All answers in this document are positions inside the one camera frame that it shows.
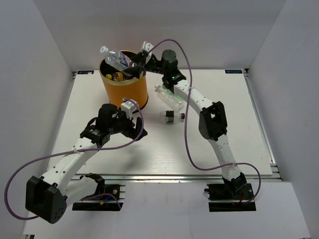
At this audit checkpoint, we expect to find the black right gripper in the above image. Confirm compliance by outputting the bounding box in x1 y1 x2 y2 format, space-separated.
125 51 168 79

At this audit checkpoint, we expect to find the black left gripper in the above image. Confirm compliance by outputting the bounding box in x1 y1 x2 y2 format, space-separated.
109 108 148 141

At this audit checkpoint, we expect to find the clear bottle yellow cap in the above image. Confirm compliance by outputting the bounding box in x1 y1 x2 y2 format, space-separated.
105 72 124 82

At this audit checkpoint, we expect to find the clear bottle blue label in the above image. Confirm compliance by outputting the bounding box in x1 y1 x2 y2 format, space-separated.
100 46 137 71

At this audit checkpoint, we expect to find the clear bottle black label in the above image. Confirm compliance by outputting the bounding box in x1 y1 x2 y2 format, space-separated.
159 110 185 124

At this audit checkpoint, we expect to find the green plastic bottle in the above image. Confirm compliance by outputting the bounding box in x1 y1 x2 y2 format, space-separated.
162 84 183 100

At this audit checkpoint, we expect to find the clear unlabelled plastic bottle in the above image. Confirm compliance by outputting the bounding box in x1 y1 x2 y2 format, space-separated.
155 84 184 111

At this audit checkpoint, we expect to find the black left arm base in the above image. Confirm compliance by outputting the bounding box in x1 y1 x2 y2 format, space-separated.
72 184 125 212

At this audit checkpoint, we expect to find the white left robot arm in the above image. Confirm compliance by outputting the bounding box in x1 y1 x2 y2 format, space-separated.
25 99 148 224

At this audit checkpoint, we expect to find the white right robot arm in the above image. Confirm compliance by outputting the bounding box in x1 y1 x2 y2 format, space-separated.
126 50 247 199

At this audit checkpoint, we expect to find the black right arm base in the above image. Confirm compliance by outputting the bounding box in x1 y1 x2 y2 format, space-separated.
204 183 256 212

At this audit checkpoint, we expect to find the orange cylindrical bin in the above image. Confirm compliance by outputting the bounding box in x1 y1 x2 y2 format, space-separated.
99 46 149 109

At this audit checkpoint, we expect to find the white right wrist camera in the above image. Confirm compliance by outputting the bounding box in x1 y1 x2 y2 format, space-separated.
140 41 154 52

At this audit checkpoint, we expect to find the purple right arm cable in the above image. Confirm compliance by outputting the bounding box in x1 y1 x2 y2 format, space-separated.
149 38 262 204

